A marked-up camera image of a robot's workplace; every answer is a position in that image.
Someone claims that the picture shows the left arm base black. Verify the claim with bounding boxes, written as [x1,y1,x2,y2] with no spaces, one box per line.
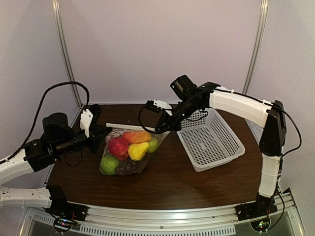
[46,185,88,221]

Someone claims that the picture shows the aluminium frame post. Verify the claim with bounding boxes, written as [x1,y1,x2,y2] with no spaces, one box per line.
[51,0,83,106]
[242,0,269,94]

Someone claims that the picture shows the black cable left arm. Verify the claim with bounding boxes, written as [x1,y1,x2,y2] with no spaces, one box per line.
[0,81,91,163]

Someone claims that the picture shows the yellow fake pear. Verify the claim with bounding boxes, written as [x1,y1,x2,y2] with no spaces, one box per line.
[128,142,149,161]

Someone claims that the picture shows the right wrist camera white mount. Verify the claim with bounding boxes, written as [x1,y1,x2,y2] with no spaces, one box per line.
[145,99,173,116]

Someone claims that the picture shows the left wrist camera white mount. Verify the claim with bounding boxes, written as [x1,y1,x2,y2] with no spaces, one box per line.
[79,104,101,138]

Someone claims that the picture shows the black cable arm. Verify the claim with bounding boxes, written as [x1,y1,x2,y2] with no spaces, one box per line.
[0,81,91,163]
[139,94,302,232]

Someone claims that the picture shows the green fake pear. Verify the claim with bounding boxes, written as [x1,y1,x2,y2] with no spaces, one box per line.
[147,137,158,153]

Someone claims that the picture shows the aluminium frame post left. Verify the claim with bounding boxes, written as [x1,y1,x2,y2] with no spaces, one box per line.
[51,0,83,106]

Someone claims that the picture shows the orange red fake mango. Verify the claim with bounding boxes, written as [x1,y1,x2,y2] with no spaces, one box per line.
[123,131,152,144]

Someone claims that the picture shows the dark fake grapes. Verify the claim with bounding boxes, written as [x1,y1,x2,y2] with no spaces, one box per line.
[115,158,148,176]

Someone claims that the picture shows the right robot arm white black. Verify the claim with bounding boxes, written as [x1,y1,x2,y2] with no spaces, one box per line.
[153,75,286,208]

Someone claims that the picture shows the aluminium frame post right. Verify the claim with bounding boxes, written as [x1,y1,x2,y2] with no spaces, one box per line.
[242,0,269,94]

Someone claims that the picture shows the green fake apple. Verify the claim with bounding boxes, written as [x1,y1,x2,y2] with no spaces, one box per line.
[100,155,120,175]

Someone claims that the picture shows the white perforated plastic basket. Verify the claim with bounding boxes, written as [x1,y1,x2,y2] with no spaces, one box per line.
[177,109,246,172]

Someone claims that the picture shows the clear polka dot zip bag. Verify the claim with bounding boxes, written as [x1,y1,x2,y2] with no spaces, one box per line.
[99,123,169,176]

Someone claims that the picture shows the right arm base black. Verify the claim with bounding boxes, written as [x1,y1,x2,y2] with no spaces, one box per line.
[235,200,278,221]

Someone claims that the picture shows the red fake apple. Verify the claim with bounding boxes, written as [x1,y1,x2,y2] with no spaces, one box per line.
[108,137,128,161]

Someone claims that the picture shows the aluminium front rail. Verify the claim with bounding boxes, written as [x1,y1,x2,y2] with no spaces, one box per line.
[24,188,300,236]

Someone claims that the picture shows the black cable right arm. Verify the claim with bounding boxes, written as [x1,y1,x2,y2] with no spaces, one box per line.
[139,94,302,232]

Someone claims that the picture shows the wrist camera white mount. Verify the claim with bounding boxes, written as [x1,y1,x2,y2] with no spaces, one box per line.
[145,99,173,116]
[79,104,101,138]

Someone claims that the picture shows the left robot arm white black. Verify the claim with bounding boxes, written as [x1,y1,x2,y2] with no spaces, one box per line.
[0,111,112,211]

